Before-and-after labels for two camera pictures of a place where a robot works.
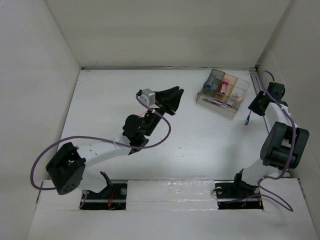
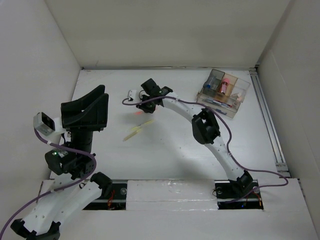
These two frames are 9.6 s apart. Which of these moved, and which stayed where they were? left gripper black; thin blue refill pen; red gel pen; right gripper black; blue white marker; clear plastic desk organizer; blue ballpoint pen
Moved: blue ballpoint pen; right gripper black; left gripper black
Stayed: red gel pen; thin blue refill pen; blue white marker; clear plastic desk organizer
